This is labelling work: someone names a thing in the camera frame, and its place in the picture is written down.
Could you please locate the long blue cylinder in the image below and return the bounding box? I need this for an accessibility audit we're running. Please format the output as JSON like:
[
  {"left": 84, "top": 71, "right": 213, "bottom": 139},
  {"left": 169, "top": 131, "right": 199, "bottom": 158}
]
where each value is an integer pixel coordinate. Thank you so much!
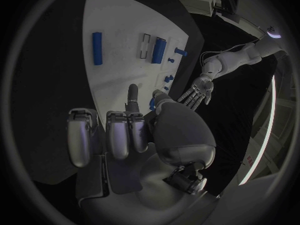
[{"left": 91, "top": 31, "right": 104, "bottom": 66}]

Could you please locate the white cable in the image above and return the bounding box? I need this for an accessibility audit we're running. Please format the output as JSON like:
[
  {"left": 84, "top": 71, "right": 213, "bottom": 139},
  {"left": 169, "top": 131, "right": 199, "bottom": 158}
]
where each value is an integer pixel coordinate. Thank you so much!
[{"left": 198, "top": 36, "right": 264, "bottom": 68}]

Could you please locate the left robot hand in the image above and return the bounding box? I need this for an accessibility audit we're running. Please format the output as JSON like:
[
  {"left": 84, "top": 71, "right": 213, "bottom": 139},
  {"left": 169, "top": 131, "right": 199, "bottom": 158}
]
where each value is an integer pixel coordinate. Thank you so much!
[{"left": 176, "top": 74, "right": 215, "bottom": 111}]

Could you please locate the blue block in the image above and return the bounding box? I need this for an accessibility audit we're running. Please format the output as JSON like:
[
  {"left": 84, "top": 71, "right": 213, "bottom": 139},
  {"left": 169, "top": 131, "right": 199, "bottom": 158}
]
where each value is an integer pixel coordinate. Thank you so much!
[{"left": 150, "top": 37, "right": 167, "bottom": 64}]

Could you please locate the blue gear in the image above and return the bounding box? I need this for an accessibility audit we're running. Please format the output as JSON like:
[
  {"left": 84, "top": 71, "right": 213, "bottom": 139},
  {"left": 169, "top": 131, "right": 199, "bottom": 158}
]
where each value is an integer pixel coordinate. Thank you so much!
[{"left": 148, "top": 96, "right": 157, "bottom": 111}]

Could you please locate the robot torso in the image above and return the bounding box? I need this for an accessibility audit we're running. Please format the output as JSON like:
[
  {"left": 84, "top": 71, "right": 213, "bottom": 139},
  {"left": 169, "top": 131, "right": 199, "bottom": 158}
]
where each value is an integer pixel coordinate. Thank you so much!
[{"left": 238, "top": 0, "right": 297, "bottom": 57}]

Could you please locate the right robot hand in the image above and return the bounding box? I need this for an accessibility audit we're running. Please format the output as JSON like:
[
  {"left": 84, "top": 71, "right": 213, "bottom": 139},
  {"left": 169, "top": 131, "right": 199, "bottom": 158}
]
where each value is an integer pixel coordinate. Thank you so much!
[{"left": 66, "top": 83, "right": 217, "bottom": 214}]

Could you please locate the white task board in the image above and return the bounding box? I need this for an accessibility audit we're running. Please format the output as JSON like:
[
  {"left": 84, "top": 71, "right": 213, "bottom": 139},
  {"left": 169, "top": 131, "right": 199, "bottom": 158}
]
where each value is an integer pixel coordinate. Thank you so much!
[{"left": 81, "top": 0, "right": 190, "bottom": 129}]

